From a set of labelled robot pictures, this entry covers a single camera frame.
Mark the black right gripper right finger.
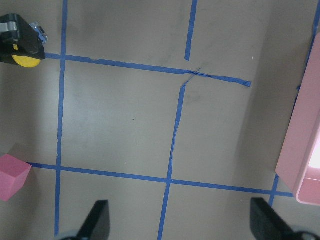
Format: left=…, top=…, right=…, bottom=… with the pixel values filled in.
left=250, top=197, right=320, bottom=240

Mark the pink plastic tray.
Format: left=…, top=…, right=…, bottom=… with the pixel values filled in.
left=275, top=34, right=320, bottom=206

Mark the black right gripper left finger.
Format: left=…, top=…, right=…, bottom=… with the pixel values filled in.
left=57, top=200, right=111, bottom=240

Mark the yellow push button switch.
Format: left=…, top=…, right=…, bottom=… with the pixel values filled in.
left=11, top=21, right=48, bottom=68

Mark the pink cube near centre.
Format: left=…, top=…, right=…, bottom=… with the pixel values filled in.
left=0, top=154, right=32, bottom=202

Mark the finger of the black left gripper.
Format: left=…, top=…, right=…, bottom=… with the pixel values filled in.
left=0, top=13, right=41, bottom=65

